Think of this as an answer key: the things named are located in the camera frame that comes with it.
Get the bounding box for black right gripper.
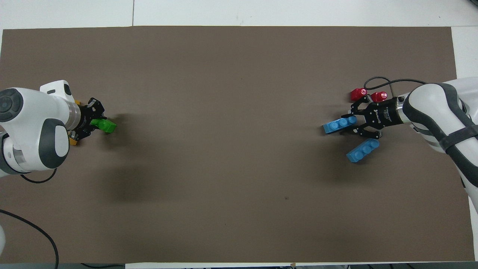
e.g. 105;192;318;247
350;95;403;140

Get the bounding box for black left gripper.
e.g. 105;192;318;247
70;98;107;141

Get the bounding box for green two-stud toy block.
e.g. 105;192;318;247
91;118;117;134

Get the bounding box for blue three-stud toy block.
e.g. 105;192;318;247
346;138;380;163
323;115;358;135

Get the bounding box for brown table mat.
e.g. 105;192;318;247
0;25;475;264

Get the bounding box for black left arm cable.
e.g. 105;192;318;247
0;168;59;269

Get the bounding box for black cable under table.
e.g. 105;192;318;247
80;263;125;269

